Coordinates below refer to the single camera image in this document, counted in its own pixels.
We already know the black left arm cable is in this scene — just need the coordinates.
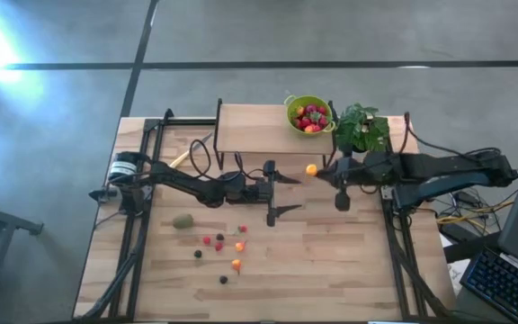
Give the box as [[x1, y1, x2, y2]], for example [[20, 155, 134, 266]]
[[189, 138, 264, 181]]

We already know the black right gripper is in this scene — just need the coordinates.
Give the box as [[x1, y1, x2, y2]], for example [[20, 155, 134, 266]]
[[316, 155, 381, 212]]

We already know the green plant in white pot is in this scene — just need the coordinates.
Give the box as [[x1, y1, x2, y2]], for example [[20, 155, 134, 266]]
[[335, 103, 391, 154]]

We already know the wooden shelf with black legs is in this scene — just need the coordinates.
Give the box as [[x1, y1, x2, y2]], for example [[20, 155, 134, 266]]
[[213, 97, 337, 171]]

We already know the knife with cream handle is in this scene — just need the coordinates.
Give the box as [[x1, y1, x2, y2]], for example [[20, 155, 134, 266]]
[[169, 130, 214, 171]]

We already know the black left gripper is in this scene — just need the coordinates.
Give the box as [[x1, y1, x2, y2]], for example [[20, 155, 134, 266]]
[[245, 159, 304, 229]]

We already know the dark metal stand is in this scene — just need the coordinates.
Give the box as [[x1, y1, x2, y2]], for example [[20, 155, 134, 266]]
[[0, 193, 44, 324]]

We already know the black backlit keyboard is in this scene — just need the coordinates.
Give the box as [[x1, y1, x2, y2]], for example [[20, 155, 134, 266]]
[[460, 246, 518, 324]]

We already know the green plastic colander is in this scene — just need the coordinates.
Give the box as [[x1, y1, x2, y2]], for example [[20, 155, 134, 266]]
[[284, 94, 337, 136]]

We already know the yellow cable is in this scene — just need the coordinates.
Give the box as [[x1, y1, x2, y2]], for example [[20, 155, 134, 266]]
[[436, 200, 516, 226]]

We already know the green-brown kiwi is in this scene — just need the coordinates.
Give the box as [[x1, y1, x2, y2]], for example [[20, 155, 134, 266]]
[[171, 213, 196, 230]]

